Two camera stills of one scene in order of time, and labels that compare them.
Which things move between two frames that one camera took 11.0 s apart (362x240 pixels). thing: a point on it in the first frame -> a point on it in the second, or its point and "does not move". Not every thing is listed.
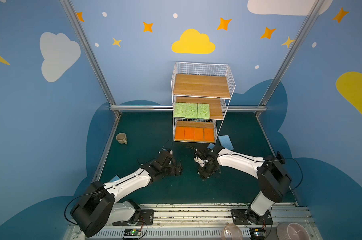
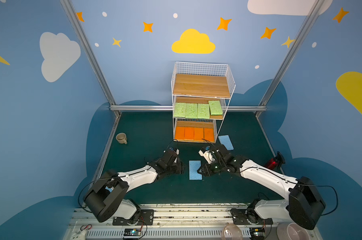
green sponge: [203, 111] does not move
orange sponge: [179, 133] does not move
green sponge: [191, 110] does not move
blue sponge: [210, 146] -> [194, 165]
